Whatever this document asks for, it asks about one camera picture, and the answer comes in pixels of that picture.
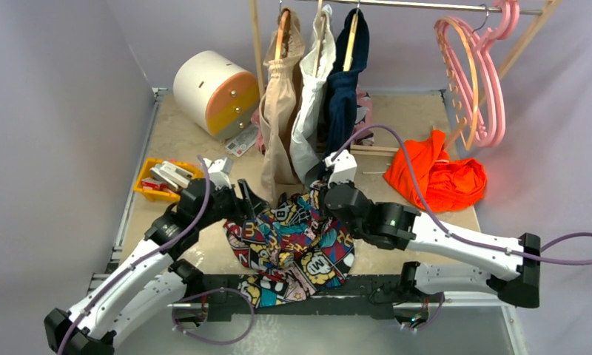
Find paper label card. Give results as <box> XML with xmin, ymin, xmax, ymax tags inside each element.
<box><xmin>225</xmin><ymin>124</ymin><xmax>259</xmax><ymax>157</ymax></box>

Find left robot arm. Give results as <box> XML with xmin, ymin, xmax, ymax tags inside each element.
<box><xmin>44</xmin><ymin>178</ymin><xmax>268</xmax><ymax>354</ymax></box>

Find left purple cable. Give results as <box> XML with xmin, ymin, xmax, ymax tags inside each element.
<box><xmin>55</xmin><ymin>155</ymin><xmax>214</xmax><ymax>355</ymax></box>

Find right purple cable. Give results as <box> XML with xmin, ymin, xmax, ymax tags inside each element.
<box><xmin>327</xmin><ymin>124</ymin><xmax>592</xmax><ymax>266</ymax></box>

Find yellow plastic bin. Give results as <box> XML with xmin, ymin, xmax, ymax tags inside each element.
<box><xmin>133</xmin><ymin>158</ymin><xmax>204</xmax><ymax>202</ymax></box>

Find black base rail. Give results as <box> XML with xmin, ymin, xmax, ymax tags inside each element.
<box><xmin>186</xmin><ymin>274</ymin><xmax>425</xmax><ymax>322</ymax></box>

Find pink patterned garment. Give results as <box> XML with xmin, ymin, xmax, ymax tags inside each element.
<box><xmin>353</xmin><ymin>87</ymin><xmax>374</xmax><ymax>146</ymax></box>

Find wooden clothes rack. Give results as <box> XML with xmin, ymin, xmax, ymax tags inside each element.
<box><xmin>248</xmin><ymin>0</ymin><xmax>562</xmax><ymax>158</ymax></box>

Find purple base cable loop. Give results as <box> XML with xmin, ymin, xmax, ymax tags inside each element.
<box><xmin>170</xmin><ymin>285</ymin><xmax>256</xmax><ymax>345</ymax></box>

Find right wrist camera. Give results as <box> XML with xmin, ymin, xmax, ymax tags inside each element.
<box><xmin>323</xmin><ymin>149</ymin><xmax>357</xmax><ymax>187</ymax></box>

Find navy hanging shorts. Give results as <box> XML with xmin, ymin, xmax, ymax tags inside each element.
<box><xmin>322</xmin><ymin>8</ymin><xmax>370</xmax><ymax>158</ymax></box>

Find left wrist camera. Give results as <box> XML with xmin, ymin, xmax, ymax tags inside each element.
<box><xmin>202</xmin><ymin>157</ymin><xmax>233</xmax><ymax>189</ymax></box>

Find white round drawer cabinet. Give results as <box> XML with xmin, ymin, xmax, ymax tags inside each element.
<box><xmin>172</xmin><ymin>50</ymin><xmax>260</xmax><ymax>141</ymax></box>

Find pink plastic hanger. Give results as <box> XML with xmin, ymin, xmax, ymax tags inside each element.
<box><xmin>448</xmin><ymin>1</ymin><xmax>520</xmax><ymax>148</ymax></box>

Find wooden empty hanger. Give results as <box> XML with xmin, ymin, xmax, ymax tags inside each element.
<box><xmin>434</xmin><ymin>16</ymin><xmax>480</xmax><ymax>152</ymax></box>

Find white hanging shorts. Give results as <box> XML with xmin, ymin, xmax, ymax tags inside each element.
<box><xmin>289</xmin><ymin>4</ymin><xmax>337</xmax><ymax>186</ymax></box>

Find orange garment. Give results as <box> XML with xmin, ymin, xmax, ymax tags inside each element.
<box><xmin>383</xmin><ymin>130</ymin><xmax>488</xmax><ymax>213</ymax></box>

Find colourful comic print shorts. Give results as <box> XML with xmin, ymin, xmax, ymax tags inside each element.
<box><xmin>223</xmin><ymin>180</ymin><xmax>355</xmax><ymax>308</ymax></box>

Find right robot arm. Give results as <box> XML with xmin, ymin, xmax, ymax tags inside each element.
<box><xmin>321</xmin><ymin>183</ymin><xmax>541</xmax><ymax>308</ymax></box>

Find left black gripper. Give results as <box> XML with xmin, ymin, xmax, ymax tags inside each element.
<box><xmin>196</xmin><ymin>179</ymin><xmax>269</xmax><ymax>230</ymax></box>

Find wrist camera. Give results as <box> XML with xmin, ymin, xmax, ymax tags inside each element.
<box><xmin>202</xmin><ymin>157</ymin><xmax>233</xmax><ymax>189</ymax></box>
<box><xmin>323</xmin><ymin>149</ymin><xmax>357</xmax><ymax>187</ymax></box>

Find beige hanging shorts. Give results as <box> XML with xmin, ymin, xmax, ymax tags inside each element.
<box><xmin>259</xmin><ymin>7</ymin><xmax>304</xmax><ymax>205</ymax></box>

